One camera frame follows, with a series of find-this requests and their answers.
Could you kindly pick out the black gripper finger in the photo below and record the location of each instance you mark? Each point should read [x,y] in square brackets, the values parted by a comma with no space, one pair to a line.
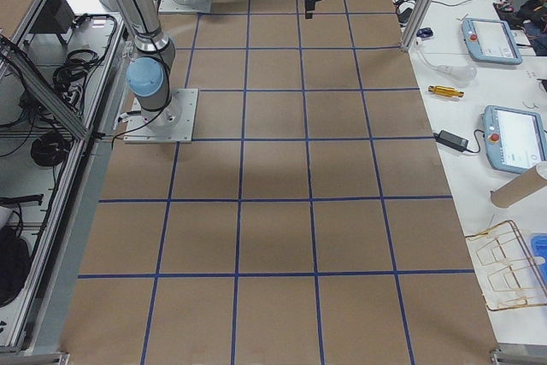
[309,6]

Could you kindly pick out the small blue black box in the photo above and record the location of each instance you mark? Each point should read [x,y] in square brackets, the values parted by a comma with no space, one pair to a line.
[425,32]

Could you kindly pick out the brass cylinder fitting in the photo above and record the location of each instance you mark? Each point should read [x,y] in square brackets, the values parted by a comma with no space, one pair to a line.
[445,91]

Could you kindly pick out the white light bulb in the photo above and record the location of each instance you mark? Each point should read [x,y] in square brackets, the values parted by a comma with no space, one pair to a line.
[461,73]

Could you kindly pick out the upper teach pendant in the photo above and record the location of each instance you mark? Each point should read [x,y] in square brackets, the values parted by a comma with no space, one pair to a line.
[490,41]

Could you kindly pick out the teach pendant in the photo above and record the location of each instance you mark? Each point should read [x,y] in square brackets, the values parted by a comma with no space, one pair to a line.
[490,41]
[515,140]

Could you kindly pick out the black power adapter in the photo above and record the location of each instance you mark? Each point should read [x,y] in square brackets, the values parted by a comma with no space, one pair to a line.
[451,140]

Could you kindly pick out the lower teach pendant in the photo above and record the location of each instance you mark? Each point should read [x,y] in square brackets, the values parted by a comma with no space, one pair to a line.
[515,140]

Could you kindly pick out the cardboard tube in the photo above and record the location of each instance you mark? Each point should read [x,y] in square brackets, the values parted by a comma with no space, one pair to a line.
[522,186]

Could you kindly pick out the blue plastic tray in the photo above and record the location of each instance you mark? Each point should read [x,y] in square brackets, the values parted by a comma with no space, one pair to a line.
[539,250]

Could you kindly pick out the gold wire rack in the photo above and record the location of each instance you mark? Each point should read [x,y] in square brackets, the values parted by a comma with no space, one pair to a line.
[509,273]

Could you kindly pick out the aluminium side frame rail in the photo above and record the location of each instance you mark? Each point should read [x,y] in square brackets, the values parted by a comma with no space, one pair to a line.
[61,68]

